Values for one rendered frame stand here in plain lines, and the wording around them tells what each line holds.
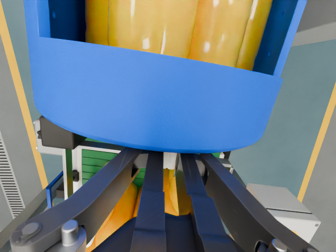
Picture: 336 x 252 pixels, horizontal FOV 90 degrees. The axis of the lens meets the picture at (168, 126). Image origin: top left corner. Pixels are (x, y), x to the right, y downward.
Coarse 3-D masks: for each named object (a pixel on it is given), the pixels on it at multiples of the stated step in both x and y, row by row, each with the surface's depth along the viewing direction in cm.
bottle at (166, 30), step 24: (120, 0) 12; (144, 0) 11; (168, 0) 11; (192, 0) 12; (120, 24) 12; (144, 24) 12; (168, 24) 12; (192, 24) 14; (144, 48) 12; (168, 48) 13
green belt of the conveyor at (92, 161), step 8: (88, 152) 48; (96, 152) 49; (104, 152) 49; (112, 152) 49; (216, 152) 49; (88, 160) 49; (96, 160) 49; (104, 160) 49; (88, 168) 50; (96, 168) 50; (144, 168) 51; (88, 176) 51; (136, 176) 51; (136, 184) 53
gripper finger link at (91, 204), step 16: (112, 160) 12; (128, 160) 12; (96, 176) 10; (112, 176) 10; (128, 176) 12; (80, 192) 8; (96, 192) 9; (112, 192) 10; (64, 208) 7; (80, 208) 8; (96, 208) 9; (112, 208) 11; (32, 224) 6; (48, 224) 7; (80, 224) 8; (96, 224) 9; (16, 240) 6; (32, 240) 6; (48, 240) 6
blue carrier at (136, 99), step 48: (48, 0) 18; (288, 0) 19; (48, 48) 11; (96, 48) 10; (288, 48) 18; (48, 96) 12; (96, 96) 11; (144, 96) 10; (192, 96) 10; (240, 96) 12; (144, 144) 11; (192, 144) 12; (240, 144) 14
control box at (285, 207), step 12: (252, 192) 38; (264, 192) 38; (276, 192) 39; (288, 192) 39; (264, 204) 34; (276, 204) 35; (288, 204) 35; (300, 204) 36; (276, 216) 32; (288, 216) 32; (300, 216) 32; (312, 216) 33; (300, 228) 32; (312, 228) 32
